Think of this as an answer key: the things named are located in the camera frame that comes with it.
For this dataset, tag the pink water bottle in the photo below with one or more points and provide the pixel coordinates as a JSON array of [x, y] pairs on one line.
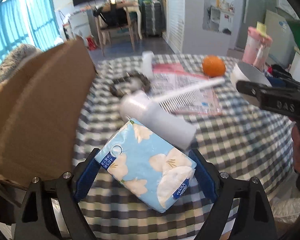
[[257, 46]]

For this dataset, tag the brown cardboard box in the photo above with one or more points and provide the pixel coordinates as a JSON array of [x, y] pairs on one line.
[[40, 107]]

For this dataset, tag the orange fruit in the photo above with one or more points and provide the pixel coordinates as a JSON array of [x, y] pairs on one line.
[[213, 66]]

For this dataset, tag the right hand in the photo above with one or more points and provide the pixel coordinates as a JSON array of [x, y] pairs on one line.
[[296, 148]]

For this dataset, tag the black bag on chair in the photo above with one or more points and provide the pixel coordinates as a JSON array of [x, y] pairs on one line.
[[112, 18]]

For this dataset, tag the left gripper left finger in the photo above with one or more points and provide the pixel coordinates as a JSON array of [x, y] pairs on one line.
[[37, 219]]

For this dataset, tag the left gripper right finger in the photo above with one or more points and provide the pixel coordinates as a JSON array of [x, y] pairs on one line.
[[254, 218]]

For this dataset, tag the pink clear plastic bag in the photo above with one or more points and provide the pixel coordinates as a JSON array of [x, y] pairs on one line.
[[171, 76]]

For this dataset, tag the wooden chair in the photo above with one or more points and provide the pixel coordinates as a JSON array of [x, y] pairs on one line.
[[130, 26]]

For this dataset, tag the white comb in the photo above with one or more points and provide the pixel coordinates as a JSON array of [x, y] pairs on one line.
[[198, 98]]

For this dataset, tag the white round container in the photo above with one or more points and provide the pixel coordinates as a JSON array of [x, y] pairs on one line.
[[245, 72]]

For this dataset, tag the blue curtains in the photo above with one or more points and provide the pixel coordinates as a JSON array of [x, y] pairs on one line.
[[27, 22]]

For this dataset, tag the white mini fridge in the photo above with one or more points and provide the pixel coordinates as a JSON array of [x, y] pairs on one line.
[[80, 25]]

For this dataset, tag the white louvered wardrobe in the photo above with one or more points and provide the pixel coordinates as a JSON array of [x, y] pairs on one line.
[[175, 24]]

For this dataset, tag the red bag on floor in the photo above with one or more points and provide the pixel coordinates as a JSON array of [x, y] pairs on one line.
[[91, 43]]

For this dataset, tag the white refrigerator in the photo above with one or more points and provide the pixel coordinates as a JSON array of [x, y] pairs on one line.
[[282, 49]]

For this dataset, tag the blue floral tissue pack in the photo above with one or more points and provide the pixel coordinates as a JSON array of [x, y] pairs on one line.
[[147, 165]]

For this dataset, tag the small white bottle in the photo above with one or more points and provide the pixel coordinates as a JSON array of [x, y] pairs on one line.
[[147, 66]]

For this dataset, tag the checkered tablecloth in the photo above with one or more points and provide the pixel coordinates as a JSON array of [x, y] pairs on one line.
[[243, 141]]

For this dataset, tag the dark suitcase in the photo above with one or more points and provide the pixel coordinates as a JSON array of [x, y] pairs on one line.
[[152, 18]]

